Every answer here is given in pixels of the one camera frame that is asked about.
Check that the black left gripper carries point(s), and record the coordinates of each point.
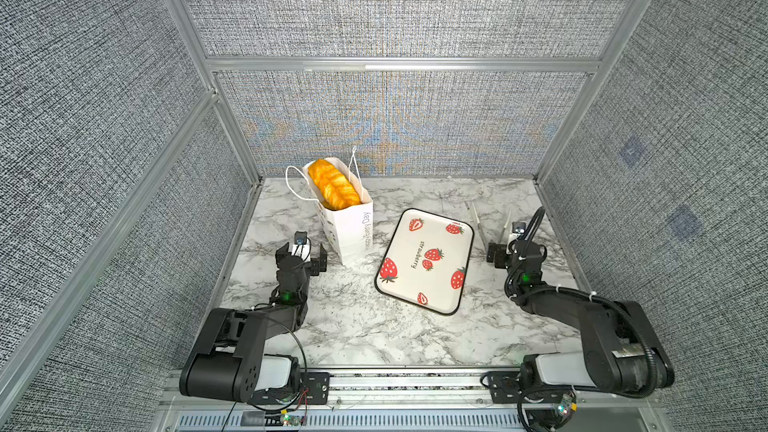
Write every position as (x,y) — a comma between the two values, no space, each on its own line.
(280,257)

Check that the white and steel tongs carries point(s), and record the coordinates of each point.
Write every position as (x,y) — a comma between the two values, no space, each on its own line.
(480,219)

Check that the white paper gift bag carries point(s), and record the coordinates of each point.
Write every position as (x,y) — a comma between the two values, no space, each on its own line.
(349,230)

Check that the long twisted bread loaf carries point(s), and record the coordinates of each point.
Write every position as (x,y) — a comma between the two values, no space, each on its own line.
(335,188)

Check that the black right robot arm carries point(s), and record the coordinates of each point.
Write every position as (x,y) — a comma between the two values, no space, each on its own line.
(620,352)

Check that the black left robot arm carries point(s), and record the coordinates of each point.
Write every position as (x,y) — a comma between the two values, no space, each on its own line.
(228,361)

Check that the white strawberry tray black rim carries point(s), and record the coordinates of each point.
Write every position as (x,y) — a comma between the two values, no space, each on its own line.
(426,261)

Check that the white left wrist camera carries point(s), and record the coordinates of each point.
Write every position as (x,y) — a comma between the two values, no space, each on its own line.
(301,246)

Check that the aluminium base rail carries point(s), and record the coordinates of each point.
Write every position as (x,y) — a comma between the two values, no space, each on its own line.
(361,398)

